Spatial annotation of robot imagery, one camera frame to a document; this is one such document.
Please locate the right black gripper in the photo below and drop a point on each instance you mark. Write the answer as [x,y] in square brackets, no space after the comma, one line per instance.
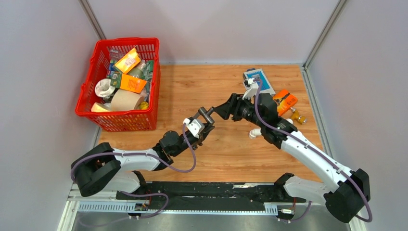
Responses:
[232,108]

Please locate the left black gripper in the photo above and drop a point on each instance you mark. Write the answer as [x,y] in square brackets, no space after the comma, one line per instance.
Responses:
[203,135]

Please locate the white PVC elbow fitting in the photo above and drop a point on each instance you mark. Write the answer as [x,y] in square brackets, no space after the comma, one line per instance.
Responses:
[254,133]

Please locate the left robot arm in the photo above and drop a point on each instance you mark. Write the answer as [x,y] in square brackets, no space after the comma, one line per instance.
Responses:
[104,167]

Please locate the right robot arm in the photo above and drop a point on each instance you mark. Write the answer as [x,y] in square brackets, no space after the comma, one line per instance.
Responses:
[343,191]

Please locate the blue product box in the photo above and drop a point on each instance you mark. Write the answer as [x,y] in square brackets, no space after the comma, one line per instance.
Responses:
[260,79]

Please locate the red plastic basket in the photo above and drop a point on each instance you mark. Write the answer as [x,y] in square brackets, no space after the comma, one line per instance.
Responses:
[132,120]

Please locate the small yellow object in basket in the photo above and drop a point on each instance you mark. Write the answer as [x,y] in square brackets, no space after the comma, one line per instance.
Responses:
[143,106]

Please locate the orange product package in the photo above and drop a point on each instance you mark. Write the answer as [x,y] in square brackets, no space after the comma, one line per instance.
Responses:
[284,100]

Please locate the beige tape roll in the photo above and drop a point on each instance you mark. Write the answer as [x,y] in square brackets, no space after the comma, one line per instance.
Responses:
[124,100]

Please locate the green packet in basket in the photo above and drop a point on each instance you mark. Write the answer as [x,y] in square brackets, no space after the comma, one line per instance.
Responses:
[148,70]

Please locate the orange green box in basket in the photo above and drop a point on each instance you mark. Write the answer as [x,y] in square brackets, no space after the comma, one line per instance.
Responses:
[126,82]

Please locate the yellow orange box in basket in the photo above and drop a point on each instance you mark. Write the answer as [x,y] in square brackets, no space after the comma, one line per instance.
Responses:
[128,61]

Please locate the white tape roll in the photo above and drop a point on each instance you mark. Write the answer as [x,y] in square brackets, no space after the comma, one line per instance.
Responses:
[104,88]

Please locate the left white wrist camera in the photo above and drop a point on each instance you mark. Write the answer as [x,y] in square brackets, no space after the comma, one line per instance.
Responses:
[194,126]

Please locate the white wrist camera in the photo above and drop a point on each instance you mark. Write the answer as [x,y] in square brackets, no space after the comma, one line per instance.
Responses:
[251,87]
[194,126]

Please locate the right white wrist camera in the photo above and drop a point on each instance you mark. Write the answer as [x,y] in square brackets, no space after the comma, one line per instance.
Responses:
[251,87]

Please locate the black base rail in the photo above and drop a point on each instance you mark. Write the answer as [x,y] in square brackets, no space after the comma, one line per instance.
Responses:
[217,196]

